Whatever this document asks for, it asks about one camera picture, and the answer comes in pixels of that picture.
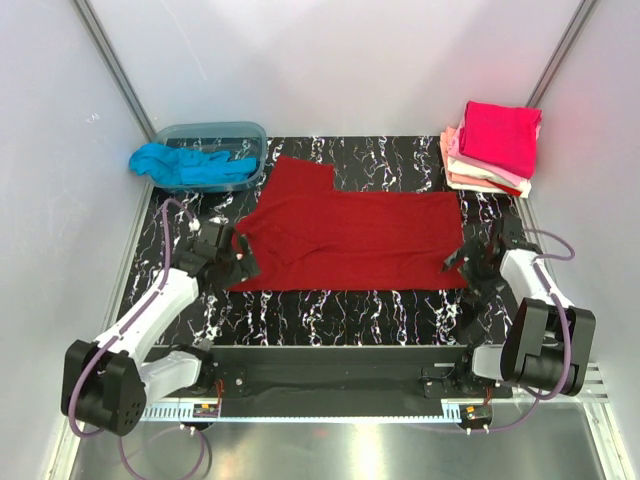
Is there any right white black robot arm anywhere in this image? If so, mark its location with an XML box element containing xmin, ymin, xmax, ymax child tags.
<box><xmin>442</xmin><ymin>216</ymin><xmax>596</xmax><ymax>400</ymax></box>

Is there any folded light pink t shirt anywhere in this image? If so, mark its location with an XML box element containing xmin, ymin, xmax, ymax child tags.
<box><xmin>440</xmin><ymin>127</ymin><xmax>531</xmax><ymax>196</ymax></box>

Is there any folded white t shirt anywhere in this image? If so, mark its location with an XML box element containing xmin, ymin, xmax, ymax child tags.
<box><xmin>448</xmin><ymin>155</ymin><xmax>531</xmax><ymax>198</ymax></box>

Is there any dark red t shirt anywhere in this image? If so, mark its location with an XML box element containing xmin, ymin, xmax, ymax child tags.
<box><xmin>234</xmin><ymin>156</ymin><xmax>467</xmax><ymax>292</ymax></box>

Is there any aluminium frame post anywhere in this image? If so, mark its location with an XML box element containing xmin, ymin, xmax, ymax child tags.
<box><xmin>526</xmin><ymin>0</ymin><xmax>600</xmax><ymax>108</ymax></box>
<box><xmin>70</xmin><ymin>0</ymin><xmax>156</xmax><ymax>141</ymax></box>

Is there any blue t shirt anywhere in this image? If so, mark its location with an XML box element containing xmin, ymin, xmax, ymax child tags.
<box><xmin>129</xmin><ymin>143</ymin><xmax>259</xmax><ymax>189</ymax></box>

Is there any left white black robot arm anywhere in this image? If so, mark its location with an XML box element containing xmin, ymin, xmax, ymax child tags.
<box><xmin>60</xmin><ymin>224</ymin><xmax>260</xmax><ymax>437</ymax></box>

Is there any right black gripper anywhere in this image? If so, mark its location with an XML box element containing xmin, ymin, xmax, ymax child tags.
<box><xmin>442</xmin><ymin>235</ymin><xmax>507</xmax><ymax>306</ymax></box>

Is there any right aluminium frame post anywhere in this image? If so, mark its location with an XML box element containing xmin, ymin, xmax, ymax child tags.
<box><xmin>526</xmin><ymin>0</ymin><xmax>600</xmax><ymax>108</ymax></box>

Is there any folded magenta t shirt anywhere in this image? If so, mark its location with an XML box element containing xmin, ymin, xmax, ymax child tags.
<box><xmin>459</xmin><ymin>101</ymin><xmax>542</xmax><ymax>179</ymax></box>

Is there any folded red t shirt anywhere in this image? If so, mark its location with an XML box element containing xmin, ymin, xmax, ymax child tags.
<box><xmin>488</xmin><ymin>180</ymin><xmax>522</xmax><ymax>197</ymax></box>

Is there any aluminium front rail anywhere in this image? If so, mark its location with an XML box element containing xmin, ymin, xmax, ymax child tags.
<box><xmin>146</xmin><ymin>362</ymin><xmax>606</xmax><ymax>404</ymax></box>

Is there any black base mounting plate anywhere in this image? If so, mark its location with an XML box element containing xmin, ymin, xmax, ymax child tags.
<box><xmin>173</xmin><ymin>346</ymin><xmax>513</xmax><ymax>422</ymax></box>

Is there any clear blue plastic bin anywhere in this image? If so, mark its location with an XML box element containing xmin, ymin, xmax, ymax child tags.
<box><xmin>148</xmin><ymin>121</ymin><xmax>268</xmax><ymax>194</ymax></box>

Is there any folded salmon t shirt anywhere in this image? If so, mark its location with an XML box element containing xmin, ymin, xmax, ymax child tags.
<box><xmin>439</xmin><ymin>127</ymin><xmax>502</xmax><ymax>193</ymax></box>

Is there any left aluminium frame post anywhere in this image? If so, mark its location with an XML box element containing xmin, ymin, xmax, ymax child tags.
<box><xmin>70</xmin><ymin>0</ymin><xmax>156</xmax><ymax>141</ymax></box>

